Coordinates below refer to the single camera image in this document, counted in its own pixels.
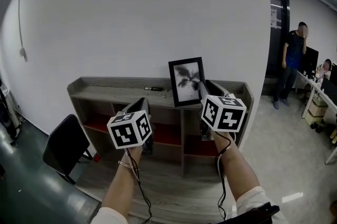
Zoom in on dark door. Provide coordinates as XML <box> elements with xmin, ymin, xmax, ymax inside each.
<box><xmin>265</xmin><ymin>0</ymin><xmax>291</xmax><ymax>79</ymax></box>

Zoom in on silver bracelet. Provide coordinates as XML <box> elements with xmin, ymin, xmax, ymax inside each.
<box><xmin>117</xmin><ymin>160</ymin><xmax>134</xmax><ymax>169</ymax></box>

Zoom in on black picture frame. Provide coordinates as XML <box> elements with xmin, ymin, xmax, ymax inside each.
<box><xmin>168</xmin><ymin>56</ymin><xmax>207</xmax><ymax>108</ymax></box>

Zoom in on person's white left sleeve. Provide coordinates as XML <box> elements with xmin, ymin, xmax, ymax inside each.
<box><xmin>91</xmin><ymin>206</ymin><xmax>130</xmax><ymax>224</ymax></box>

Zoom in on beige storage boxes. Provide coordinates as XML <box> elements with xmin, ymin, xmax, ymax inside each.
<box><xmin>307</xmin><ymin>97</ymin><xmax>329</xmax><ymax>125</ymax></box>

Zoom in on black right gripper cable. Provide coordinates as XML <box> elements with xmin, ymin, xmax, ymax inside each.
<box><xmin>215</xmin><ymin>132</ymin><xmax>233</xmax><ymax>221</ymax></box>

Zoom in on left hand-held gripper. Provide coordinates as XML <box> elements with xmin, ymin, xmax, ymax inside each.
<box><xmin>106</xmin><ymin>98</ymin><xmax>155</xmax><ymax>155</ymax></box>

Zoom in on black chest strap device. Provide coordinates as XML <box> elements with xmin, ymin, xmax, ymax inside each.
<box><xmin>215</xmin><ymin>201</ymin><xmax>280</xmax><ymax>224</ymax></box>

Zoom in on person's right forearm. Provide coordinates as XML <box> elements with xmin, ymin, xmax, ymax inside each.
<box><xmin>210</xmin><ymin>130</ymin><xmax>261</xmax><ymax>204</ymax></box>

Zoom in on person's white sleeve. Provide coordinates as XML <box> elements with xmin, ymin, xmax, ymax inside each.
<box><xmin>91</xmin><ymin>206</ymin><xmax>130</xmax><ymax>224</ymax></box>
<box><xmin>233</xmin><ymin>185</ymin><xmax>288</xmax><ymax>224</ymax></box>

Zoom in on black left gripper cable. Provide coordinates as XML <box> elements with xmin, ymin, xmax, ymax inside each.
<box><xmin>125</xmin><ymin>148</ymin><xmax>153</xmax><ymax>224</ymax></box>

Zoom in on white wall cable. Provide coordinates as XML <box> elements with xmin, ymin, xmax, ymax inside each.
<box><xmin>16</xmin><ymin>0</ymin><xmax>27</xmax><ymax>50</ymax></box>

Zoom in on grey wooden shelf cabinet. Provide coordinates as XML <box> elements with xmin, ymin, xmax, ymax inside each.
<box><xmin>67</xmin><ymin>76</ymin><xmax>255</xmax><ymax>179</ymax></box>

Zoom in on white desk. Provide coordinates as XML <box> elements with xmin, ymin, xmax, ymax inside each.
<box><xmin>294</xmin><ymin>69</ymin><xmax>337</xmax><ymax>165</ymax></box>

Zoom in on person's white right sleeve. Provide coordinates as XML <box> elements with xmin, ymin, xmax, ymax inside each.
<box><xmin>233</xmin><ymin>185</ymin><xmax>288</xmax><ymax>224</ymax></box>

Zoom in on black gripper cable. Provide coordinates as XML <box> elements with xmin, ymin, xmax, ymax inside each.
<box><xmin>125</xmin><ymin>148</ymin><xmax>153</xmax><ymax>224</ymax></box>
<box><xmin>215</xmin><ymin>132</ymin><xmax>233</xmax><ymax>221</ymax></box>

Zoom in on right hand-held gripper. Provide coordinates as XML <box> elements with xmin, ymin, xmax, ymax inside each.
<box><xmin>196</xmin><ymin>80</ymin><xmax>247</xmax><ymax>142</ymax></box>

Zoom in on black tool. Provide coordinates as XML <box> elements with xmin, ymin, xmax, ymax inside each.
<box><xmin>144</xmin><ymin>86</ymin><xmax>170</xmax><ymax>92</ymax></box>

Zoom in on person's left forearm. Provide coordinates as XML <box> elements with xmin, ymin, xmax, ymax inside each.
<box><xmin>101</xmin><ymin>146</ymin><xmax>148</xmax><ymax>218</ymax></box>

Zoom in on black chair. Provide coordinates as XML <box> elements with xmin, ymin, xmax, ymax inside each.
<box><xmin>42</xmin><ymin>113</ymin><xmax>94</xmax><ymax>186</ymax></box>

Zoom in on black monitor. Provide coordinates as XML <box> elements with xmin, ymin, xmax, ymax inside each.
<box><xmin>299</xmin><ymin>46</ymin><xmax>320</xmax><ymax>77</ymax></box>
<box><xmin>319</xmin><ymin>77</ymin><xmax>337</xmax><ymax>105</ymax></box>

